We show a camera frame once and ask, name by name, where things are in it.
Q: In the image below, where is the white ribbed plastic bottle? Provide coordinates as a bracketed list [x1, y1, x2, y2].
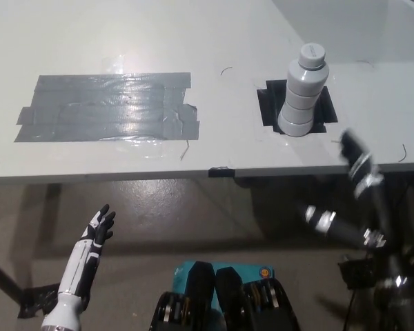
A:
[277, 42, 331, 138]

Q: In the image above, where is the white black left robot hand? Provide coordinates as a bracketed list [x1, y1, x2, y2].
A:
[41, 203, 117, 330]

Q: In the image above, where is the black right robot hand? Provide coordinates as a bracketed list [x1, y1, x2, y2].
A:
[302, 129, 389, 251]

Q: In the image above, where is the black teal robot torso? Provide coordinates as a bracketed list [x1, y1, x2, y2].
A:
[150, 261, 301, 331]

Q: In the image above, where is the black metal table leg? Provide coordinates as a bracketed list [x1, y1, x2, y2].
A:
[0, 254, 22, 308]

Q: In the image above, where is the small black tape strip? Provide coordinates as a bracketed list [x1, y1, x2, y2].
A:
[208, 166, 236, 179]

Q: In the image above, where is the grey duct tape patch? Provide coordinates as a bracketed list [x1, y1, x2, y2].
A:
[12, 71, 201, 143]

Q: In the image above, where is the black tape square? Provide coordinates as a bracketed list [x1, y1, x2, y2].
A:
[257, 79, 339, 135]

